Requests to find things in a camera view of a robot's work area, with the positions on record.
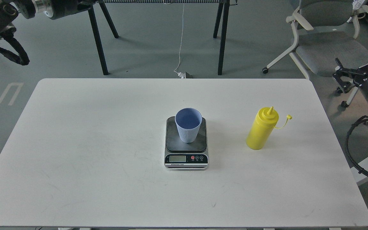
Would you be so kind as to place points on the digital kitchen scale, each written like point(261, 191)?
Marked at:
point(185, 156)

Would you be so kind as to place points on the white power adapter on floor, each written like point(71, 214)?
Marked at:
point(184, 75)

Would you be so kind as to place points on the yellow squeeze bottle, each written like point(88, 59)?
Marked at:
point(263, 125)

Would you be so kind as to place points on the blue ribbed plastic cup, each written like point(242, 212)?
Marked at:
point(188, 122)

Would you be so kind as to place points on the grey office chair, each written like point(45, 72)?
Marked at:
point(324, 30)

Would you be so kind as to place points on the black-legged background table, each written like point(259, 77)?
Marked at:
point(155, 33)

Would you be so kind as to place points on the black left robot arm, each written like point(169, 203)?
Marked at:
point(11, 9)

